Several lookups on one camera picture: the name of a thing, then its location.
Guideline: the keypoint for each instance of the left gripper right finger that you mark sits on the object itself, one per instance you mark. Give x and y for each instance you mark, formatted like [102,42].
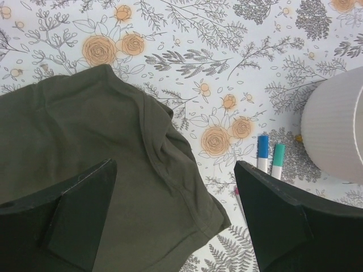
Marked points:
[293,230]

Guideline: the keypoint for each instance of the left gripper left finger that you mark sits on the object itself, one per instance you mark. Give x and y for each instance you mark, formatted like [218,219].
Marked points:
[58,228]

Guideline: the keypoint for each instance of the teal capped marker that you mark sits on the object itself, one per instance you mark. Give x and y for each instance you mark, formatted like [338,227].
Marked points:
[278,161]

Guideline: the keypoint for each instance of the blue capped marker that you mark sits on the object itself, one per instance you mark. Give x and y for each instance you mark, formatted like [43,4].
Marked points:
[263,152]

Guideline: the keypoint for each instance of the dark green cloth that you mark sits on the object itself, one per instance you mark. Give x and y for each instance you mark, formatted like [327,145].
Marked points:
[61,127]

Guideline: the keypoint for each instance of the floral table mat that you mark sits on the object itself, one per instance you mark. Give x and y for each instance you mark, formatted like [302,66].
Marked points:
[230,70]

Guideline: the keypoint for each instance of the white round organizer container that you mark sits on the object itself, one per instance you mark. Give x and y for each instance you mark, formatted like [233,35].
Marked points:
[331,126]

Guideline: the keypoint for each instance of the pink capped marker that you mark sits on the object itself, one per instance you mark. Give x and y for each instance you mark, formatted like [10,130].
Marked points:
[240,203]

